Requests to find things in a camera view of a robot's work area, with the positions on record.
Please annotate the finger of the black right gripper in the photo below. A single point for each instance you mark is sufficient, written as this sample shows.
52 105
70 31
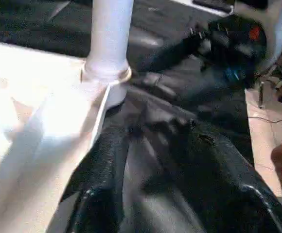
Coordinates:
158 85
167 53

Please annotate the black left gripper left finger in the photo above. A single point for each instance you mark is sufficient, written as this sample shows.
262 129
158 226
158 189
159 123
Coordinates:
99 189

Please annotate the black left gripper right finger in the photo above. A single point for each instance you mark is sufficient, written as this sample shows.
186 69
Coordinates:
228 184

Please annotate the black plastic mat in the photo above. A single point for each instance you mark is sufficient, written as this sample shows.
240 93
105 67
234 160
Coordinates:
189 111

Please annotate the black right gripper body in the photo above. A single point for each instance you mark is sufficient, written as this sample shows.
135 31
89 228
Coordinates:
228 48

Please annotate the white plastic table leg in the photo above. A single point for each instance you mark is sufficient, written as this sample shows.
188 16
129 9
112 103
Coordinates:
111 39

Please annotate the white plastic table top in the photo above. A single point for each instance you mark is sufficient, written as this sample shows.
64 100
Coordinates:
34 126

